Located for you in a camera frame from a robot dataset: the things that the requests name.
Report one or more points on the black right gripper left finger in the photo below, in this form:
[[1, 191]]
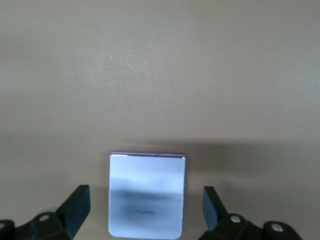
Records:
[[67, 217]]

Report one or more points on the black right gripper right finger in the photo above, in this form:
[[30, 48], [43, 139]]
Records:
[[225, 225]]

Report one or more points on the lilac phone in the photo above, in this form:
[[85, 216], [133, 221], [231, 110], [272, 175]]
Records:
[[147, 180]]

